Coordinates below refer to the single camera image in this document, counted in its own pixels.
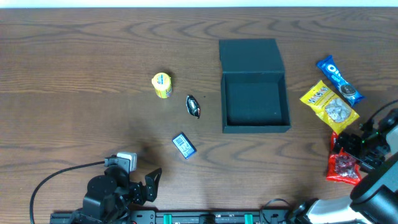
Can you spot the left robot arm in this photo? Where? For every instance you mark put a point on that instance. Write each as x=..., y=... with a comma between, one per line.
x=109, y=195

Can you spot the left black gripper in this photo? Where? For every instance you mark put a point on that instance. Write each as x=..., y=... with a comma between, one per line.
x=140, y=190

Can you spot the yellow Hacks candy bag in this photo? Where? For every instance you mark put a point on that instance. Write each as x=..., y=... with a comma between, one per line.
x=329, y=107

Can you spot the black crumpled candy wrapper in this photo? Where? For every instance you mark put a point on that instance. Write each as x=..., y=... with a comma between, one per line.
x=193, y=107

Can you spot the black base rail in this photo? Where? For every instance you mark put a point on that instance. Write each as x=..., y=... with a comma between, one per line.
x=275, y=216

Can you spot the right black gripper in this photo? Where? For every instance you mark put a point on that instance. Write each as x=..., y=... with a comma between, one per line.
x=351, y=145

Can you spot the red candy bag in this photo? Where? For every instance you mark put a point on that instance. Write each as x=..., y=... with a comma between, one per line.
x=342, y=167

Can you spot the blue Oreo cookie pack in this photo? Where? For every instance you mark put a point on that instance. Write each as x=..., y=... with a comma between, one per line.
x=332, y=72

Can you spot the yellow Mentos gum bottle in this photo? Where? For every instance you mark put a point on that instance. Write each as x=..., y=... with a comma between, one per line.
x=162, y=84

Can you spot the blue small carton box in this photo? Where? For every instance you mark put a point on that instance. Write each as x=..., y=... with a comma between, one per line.
x=183, y=144

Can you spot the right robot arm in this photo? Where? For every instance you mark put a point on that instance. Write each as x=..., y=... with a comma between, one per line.
x=374, y=198

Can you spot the black open box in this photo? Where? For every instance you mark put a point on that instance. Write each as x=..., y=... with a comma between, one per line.
x=253, y=90

